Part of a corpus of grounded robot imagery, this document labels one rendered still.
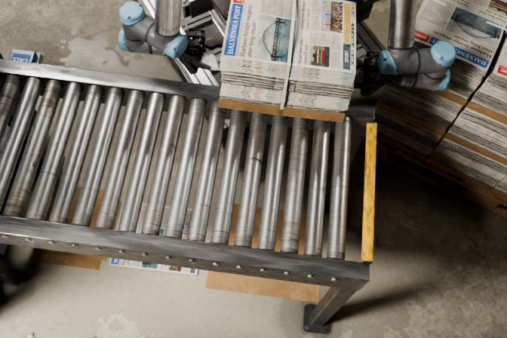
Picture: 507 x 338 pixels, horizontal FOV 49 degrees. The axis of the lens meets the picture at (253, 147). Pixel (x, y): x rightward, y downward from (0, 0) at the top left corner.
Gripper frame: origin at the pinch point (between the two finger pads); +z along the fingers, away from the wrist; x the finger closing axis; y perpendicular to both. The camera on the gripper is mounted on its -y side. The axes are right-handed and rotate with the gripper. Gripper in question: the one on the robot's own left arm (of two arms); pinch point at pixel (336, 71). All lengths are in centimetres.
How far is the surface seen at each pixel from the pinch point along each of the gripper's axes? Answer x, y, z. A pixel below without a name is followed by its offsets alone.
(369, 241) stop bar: 57, -4, -11
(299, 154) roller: 32.6, -2.6, 9.4
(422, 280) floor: 32, -83, -52
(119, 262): 41, -84, 73
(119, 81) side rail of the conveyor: 15, 0, 67
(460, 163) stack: -7, -52, -60
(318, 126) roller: 22.4, -1.4, 4.5
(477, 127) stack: -4, -24, -56
